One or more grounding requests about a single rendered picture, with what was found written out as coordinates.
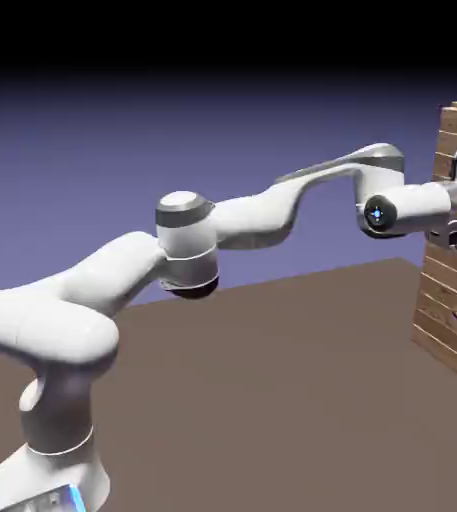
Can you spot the wood slat drawer front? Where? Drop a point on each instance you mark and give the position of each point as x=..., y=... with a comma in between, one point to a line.
x=454, y=134
x=438, y=286

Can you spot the light wood cabinet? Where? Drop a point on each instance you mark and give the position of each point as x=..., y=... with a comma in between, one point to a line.
x=444, y=296

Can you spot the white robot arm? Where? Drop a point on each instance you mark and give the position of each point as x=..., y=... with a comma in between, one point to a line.
x=72, y=328

